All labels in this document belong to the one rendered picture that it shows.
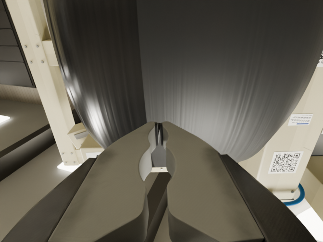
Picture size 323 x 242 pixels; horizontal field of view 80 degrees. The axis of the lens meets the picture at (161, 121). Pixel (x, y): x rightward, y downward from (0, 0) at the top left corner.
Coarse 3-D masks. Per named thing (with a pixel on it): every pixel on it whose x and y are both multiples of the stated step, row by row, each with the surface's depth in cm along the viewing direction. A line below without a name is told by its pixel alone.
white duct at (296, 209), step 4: (296, 192) 104; (296, 196) 103; (292, 200) 104; (304, 200) 100; (300, 204) 101; (304, 204) 101; (308, 204) 100; (292, 208) 103; (296, 208) 102; (300, 208) 102; (304, 208) 102; (308, 208) 102; (296, 212) 103; (300, 212) 103
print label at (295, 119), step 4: (292, 116) 45; (296, 116) 45; (300, 116) 45; (304, 116) 45; (308, 116) 45; (292, 120) 45; (296, 120) 45; (300, 120) 45; (304, 120) 45; (308, 120) 45; (288, 124) 46; (292, 124) 46; (296, 124) 46; (300, 124) 46; (304, 124) 46; (308, 124) 46
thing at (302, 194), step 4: (300, 184) 59; (300, 188) 58; (300, 192) 57; (304, 192) 57; (300, 196) 56; (304, 196) 56; (296, 200) 56; (300, 200) 55; (288, 204) 55; (292, 204) 55; (296, 204) 55
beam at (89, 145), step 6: (90, 138) 88; (84, 144) 84; (90, 144) 84; (96, 144) 84; (84, 150) 83; (90, 150) 83; (96, 150) 82; (102, 150) 82; (84, 156) 84; (156, 168) 87; (162, 168) 87
